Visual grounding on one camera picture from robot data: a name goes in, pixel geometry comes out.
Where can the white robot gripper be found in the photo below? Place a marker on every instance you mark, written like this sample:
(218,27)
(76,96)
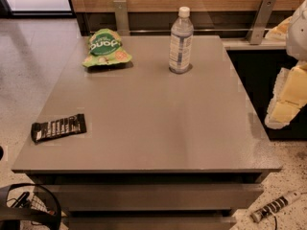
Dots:
(297,35)

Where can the clear plastic water bottle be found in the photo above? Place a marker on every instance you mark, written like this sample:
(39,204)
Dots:
(181,42)

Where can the black rxbar chocolate bar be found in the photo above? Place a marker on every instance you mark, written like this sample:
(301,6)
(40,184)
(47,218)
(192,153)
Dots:
(41,132)

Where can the grey drawer cabinet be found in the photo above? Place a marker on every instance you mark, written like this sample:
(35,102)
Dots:
(162,151)

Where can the white power strip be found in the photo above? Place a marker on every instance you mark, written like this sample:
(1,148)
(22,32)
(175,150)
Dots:
(275,206)

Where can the green snack bag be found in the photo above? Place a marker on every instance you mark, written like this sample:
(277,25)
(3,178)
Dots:
(104,49)

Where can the black round basket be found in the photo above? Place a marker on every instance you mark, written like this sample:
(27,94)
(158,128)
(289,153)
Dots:
(28,203)

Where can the right metal bracket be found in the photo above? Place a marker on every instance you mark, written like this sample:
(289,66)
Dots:
(256,32)

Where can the metal bracket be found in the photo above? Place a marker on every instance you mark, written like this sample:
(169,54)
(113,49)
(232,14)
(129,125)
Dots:
(121,17)
(256,32)

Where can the left metal bracket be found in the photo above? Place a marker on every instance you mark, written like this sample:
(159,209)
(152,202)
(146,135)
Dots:
(121,17)

